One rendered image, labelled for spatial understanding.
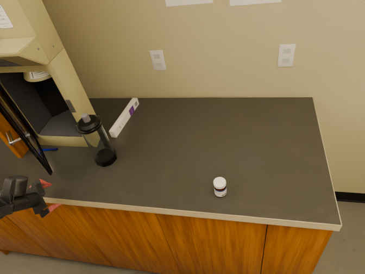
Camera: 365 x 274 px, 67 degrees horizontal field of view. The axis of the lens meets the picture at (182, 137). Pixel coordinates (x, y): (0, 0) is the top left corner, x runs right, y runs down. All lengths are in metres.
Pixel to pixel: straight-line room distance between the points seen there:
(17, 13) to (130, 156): 0.69
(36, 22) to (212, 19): 0.71
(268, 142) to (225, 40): 0.52
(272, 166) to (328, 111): 0.59
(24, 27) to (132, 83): 0.69
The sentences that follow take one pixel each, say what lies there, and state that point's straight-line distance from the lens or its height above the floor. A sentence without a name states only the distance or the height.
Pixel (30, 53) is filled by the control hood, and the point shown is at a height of 1.48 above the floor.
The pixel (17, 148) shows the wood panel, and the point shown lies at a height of 1.00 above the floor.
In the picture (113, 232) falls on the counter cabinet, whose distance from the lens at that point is 1.50.
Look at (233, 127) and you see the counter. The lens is 1.34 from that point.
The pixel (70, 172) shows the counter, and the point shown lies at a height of 0.94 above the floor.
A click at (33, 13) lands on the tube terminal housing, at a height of 1.57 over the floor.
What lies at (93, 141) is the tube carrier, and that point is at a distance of 1.20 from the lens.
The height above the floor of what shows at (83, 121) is 1.18.
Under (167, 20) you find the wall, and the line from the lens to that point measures 1.39.
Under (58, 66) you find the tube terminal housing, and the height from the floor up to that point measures 1.37.
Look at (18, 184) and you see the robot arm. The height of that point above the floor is 1.15.
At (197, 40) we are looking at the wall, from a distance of 1.41.
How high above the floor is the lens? 1.86
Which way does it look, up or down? 44 degrees down
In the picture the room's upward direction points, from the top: 12 degrees counter-clockwise
